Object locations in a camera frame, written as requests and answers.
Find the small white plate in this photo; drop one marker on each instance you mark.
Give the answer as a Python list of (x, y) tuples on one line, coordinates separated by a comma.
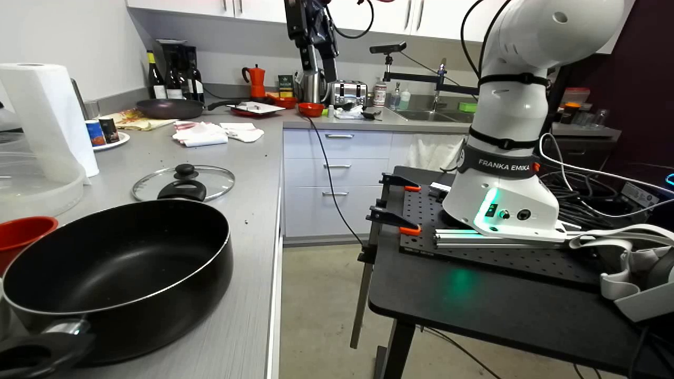
[(118, 142)]

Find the wine bottle white label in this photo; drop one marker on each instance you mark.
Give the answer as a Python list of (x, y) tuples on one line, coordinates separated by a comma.
[(154, 81)]

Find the black table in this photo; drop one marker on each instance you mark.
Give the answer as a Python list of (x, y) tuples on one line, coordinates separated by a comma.
[(492, 309)]

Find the crumpled white cloth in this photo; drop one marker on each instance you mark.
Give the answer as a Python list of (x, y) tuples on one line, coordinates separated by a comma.
[(245, 132)]

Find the black bar clamp orange pad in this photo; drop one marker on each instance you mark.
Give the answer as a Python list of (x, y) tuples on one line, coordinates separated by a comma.
[(390, 217)]

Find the dark glass bottle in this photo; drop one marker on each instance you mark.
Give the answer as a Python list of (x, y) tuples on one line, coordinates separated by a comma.
[(195, 85)]

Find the grey plastic holder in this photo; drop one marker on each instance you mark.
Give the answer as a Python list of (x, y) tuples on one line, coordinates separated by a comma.
[(638, 296)]

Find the dark can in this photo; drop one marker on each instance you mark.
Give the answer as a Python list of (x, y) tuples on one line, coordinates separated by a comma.
[(110, 129)]

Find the white paper towel roll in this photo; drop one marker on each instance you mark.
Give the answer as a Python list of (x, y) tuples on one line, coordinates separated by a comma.
[(42, 112)]

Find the glass lid with black knob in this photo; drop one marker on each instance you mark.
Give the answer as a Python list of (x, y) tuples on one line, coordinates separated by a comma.
[(186, 172)]

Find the white wall cabinets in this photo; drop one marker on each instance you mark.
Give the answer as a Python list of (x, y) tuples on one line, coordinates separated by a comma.
[(382, 17)]

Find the black coffee machine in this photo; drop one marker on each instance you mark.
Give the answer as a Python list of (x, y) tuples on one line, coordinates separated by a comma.
[(174, 53)]

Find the soap bottle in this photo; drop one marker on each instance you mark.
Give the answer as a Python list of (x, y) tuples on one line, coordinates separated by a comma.
[(379, 93)]

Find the large red bowl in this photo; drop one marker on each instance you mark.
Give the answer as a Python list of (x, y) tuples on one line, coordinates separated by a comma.
[(22, 234)]

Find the red moka pot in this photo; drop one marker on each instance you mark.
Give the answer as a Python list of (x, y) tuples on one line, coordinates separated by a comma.
[(255, 82)]

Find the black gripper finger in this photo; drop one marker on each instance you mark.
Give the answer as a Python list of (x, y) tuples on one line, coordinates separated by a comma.
[(309, 60), (329, 60)]

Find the translucent plastic bowl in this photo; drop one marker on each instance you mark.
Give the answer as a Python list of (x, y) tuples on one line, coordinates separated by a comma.
[(28, 197)]

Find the green sponge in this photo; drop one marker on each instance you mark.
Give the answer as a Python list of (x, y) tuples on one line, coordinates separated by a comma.
[(469, 108)]

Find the white plate red rim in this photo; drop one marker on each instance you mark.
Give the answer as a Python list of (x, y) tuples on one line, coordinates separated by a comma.
[(255, 108)]

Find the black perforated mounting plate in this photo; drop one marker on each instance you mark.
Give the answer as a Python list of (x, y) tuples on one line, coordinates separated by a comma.
[(423, 212)]

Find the aluminium rail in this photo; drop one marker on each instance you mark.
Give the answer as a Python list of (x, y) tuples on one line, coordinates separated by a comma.
[(492, 236)]

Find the silver faucet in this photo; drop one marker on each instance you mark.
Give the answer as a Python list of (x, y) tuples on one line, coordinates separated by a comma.
[(440, 81)]

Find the black frying pan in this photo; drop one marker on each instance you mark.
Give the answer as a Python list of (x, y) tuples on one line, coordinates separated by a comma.
[(170, 108)]

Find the folded white cloth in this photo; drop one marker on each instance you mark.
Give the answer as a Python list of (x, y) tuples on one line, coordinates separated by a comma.
[(200, 136)]

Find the white drawer cabinet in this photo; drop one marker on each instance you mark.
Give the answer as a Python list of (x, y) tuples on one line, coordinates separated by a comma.
[(393, 181)]

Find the steel sink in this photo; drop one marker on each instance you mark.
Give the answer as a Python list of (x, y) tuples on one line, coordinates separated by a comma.
[(435, 112)]

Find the white rag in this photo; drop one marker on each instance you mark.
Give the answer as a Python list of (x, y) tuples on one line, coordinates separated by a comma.
[(348, 112)]

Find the yellow cloth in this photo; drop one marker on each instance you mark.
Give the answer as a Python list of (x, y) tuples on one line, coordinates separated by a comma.
[(139, 122)]

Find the silver toaster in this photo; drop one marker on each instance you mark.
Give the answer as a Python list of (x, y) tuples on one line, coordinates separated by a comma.
[(348, 93)]

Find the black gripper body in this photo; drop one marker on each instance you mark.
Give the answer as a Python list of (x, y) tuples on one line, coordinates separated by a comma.
[(309, 21)]

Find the black pot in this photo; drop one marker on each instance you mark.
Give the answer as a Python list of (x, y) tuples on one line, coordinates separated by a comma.
[(127, 281)]

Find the small red bowl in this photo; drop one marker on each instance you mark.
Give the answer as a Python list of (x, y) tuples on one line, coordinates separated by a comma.
[(310, 110)]

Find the blue can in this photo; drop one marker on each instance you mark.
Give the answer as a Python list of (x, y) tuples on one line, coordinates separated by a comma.
[(96, 133)]

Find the steel kettle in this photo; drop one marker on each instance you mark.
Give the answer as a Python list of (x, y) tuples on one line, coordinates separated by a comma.
[(310, 89)]

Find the green tin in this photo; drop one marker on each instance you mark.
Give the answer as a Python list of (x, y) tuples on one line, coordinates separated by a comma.
[(285, 85)]

